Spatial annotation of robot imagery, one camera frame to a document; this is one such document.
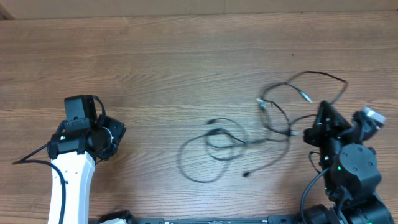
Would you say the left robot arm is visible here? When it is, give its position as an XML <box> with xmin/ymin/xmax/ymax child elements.
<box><xmin>47</xmin><ymin>95</ymin><xmax>126</xmax><ymax>223</ymax></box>

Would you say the black USB-C cable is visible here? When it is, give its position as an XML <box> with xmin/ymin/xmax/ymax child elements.
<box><xmin>242</xmin><ymin>70</ymin><xmax>348</xmax><ymax>179</ymax></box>

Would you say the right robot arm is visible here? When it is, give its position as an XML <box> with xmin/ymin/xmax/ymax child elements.
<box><xmin>297</xmin><ymin>101</ymin><xmax>394</xmax><ymax>224</ymax></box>

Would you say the cardboard back panel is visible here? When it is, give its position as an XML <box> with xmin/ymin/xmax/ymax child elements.
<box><xmin>1</xmin><ymin>0</ymin><xmax>397</xmax><ymax>19</ymax></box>

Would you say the black USB-A cable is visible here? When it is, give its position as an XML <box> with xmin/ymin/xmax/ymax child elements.
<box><xmin>176</xmin><ymin>117</ymin><xmax>301</xmax><ymax>184</ymax></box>

